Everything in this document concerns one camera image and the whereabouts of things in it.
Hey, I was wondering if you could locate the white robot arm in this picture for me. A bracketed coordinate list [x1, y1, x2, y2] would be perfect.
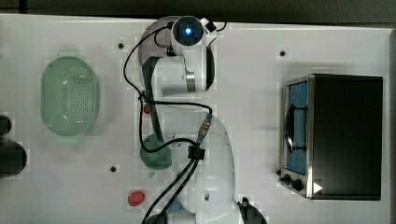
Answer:
[141, 16, 242, 224]

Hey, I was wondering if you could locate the lilac round plate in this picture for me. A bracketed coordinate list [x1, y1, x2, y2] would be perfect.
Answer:
[137, 16, 178, 64]

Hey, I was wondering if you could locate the green mug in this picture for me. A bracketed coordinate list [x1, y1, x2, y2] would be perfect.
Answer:
[140, 134, 172, 177]

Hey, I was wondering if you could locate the blue mug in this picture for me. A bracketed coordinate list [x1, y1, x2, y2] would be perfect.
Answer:
[167, 199, 186, 213]

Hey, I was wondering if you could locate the large red strawberry toy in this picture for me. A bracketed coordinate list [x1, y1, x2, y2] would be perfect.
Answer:
[127, 191, 146, 206]

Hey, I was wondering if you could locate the green oval colander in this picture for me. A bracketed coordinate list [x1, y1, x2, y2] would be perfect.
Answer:
[41, 56, 99, 137]

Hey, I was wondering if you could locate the silver black toaster oven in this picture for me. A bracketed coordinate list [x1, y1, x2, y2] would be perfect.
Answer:
[276, 74, 384, 201]

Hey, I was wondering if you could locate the large black pan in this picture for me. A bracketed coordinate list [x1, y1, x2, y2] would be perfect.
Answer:
[0, 141, 27, 179]

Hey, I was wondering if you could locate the small black pot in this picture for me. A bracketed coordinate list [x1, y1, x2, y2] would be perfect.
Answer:
[0, 115, 12, 135]

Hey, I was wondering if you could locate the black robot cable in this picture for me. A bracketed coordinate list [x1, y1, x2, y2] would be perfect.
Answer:
[122, 21, 228, 224]

